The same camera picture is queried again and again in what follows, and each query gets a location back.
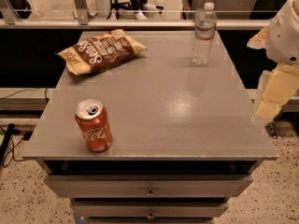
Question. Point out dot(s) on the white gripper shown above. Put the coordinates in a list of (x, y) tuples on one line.
[(284, 36)]

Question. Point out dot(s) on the red coke can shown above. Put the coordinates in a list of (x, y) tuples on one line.
[(91, 117)]

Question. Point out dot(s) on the clear plastic water bottle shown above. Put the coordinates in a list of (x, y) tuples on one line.
[(205, 23)]

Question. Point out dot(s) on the grey drawer cabinet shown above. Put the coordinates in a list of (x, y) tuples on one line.
[(167, 117)]

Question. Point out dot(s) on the brown yellow chip bag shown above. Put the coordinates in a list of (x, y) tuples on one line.
[(101, 53)]

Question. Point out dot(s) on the upper grey drawer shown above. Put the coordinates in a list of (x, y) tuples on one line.
[(148, 186)]

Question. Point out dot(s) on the grey drawer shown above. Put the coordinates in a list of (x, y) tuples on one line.
[(149, 208), (148, 186)]

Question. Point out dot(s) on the lower grey drawer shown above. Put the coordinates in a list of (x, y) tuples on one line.
[(149, 208)]

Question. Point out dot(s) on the metal railing bar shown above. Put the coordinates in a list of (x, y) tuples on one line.
[(132, 25)]

